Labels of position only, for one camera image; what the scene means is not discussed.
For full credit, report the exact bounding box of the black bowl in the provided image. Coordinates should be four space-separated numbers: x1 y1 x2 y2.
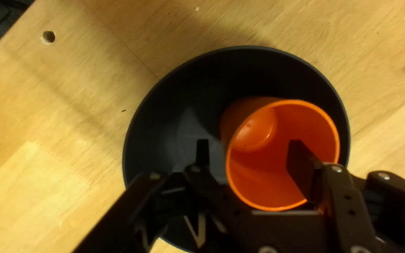
122 46 350 182

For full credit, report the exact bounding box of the orange plastic cup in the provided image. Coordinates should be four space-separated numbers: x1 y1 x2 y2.
219 96 340 210

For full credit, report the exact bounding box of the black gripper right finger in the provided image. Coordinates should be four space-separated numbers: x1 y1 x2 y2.
286 140 405 253

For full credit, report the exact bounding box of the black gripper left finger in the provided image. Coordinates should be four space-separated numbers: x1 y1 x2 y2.
73 137 242 253

